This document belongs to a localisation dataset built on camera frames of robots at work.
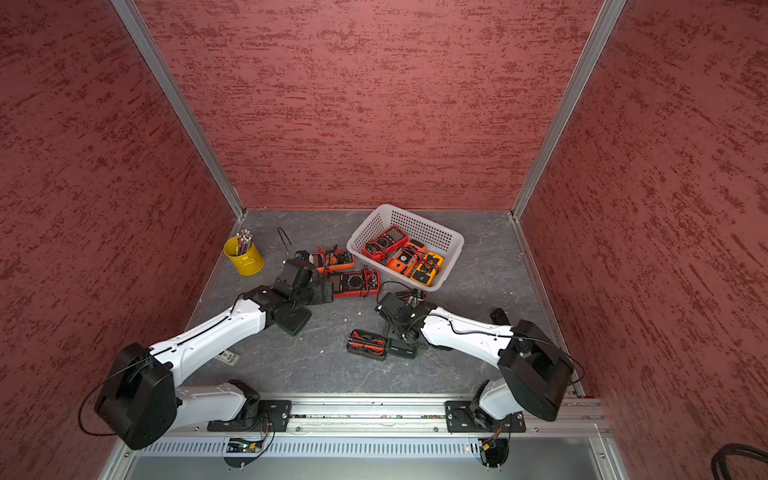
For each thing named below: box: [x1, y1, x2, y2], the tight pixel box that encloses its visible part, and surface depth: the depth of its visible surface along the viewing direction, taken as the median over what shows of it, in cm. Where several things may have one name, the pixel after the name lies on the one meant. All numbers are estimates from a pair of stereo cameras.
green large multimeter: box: [386, 338, 417, 359], surface depth 81 cm
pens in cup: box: [236, 229, 253, 256], surface depth 91 cm
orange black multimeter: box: [387, 239, 427, 277], surface depth 102 cm
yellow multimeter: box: [410, 252, 445, 287], surface depth 101 cm
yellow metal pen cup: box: [223, 236, 265, 276], surface depth 98 cm
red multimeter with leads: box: [362, 225, 409, 262], surface depth 105 cm
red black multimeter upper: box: [333, 265, 381, 298], surface depth 97 cm
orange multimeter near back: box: [310, 249, 356, 273], surface depth 104 cm
